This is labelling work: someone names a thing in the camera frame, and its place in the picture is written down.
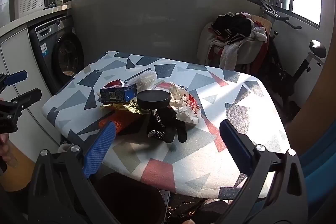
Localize blue sofa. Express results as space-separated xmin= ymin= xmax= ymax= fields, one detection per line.
xmin=299 ymin=145 xmax=336 ymax=224

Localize grey washing machine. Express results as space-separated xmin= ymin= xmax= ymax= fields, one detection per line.
xmin=28 ymin=15 xmax=85 ymax=96

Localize white plastic bag red print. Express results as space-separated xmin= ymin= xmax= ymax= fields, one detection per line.
xmin=168 ymin=82 xmax=202 ymax=125

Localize beige chair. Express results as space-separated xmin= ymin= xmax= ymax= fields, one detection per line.
xmin=197 ymin=13 xmax=271 ymax=73

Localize black striped garment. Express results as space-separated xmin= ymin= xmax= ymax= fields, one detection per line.
xmin=211 ymin=14 xmax=252 ymax=37

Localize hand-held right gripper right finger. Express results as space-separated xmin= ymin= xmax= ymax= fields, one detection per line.
xmin=215 ymin=119 xmax=308 ymax=224

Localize black dotted glove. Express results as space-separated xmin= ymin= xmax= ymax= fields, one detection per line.
xmin=146 ymin=108 xmax=187 ymax=144

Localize gold foil wrapper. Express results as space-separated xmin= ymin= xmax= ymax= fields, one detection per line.
xmin=99 ymin=102 xmax=151 ymax=115

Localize orange foam net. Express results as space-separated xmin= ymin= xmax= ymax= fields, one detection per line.
xmin=99 ymin=111 xmax=137 ymax=133

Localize person's left hand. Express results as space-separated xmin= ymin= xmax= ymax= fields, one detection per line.
xmin=0 ymin=133 xmax=13 ymax=161

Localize white crumpled cloth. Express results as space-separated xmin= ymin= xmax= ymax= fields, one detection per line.
xmin=251 ymin=20 xmax=268 ymax=42

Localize black round lid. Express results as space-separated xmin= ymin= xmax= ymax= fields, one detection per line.
xmin=137 ymin=90 xmax=171 ymax=109

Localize blue printed carton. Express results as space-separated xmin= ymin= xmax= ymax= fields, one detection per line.
xmin=100 ymin=83 xmax=137 ymax=105

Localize white fleece garment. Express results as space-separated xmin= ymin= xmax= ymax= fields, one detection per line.
xmin=219 ymin=42 xmax=243 ymax=70

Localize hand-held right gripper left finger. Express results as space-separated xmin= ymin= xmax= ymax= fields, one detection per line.
xmin=28 ymin=122 xmax=118 ymax=224

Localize black exercise bike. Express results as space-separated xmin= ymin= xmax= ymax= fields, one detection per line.
xmin=259 ymin=0 xmax=327 ymax=119

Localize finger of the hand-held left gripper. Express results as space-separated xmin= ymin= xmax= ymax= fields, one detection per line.
xmin=0 ymin=88 xmax=42 ymax=122
xmin=0 ymin=70 xmax=28 ymax=93

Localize dark round trash bin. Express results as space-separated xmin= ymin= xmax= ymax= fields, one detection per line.
xmin=91 ymin=173 xmax=166 ymax=224

